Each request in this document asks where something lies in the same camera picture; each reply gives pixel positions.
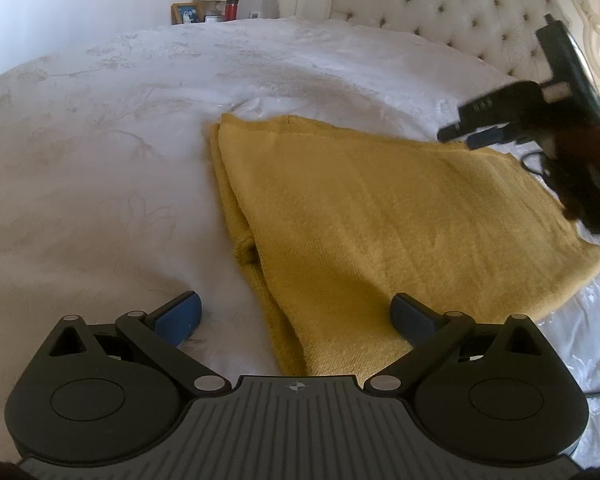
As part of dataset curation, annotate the wooden picture frame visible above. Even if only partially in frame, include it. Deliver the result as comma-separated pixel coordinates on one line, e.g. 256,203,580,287
171,2,201,25

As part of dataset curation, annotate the person's right hand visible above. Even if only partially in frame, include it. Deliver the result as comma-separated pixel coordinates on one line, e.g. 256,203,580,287
550,124,600,223

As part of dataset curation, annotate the yellow towel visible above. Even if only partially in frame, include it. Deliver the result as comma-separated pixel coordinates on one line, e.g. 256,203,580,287
209,114,600,378

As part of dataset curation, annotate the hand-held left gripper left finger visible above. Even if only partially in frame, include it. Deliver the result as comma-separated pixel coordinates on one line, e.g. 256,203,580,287
30,290,233,393

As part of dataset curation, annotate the white embroidered bedspread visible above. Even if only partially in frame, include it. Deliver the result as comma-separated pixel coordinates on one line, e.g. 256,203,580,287
0,16,600,466

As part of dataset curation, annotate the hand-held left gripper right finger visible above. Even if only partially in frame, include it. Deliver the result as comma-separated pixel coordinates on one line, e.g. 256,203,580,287
365,292,557,393

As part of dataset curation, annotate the cream tufted headboard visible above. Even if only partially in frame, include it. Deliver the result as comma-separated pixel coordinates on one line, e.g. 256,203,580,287
280,0,600,106

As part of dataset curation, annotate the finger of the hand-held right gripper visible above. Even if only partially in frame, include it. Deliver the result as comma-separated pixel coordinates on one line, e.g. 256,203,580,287
464,126,520,151
437,80,538,143

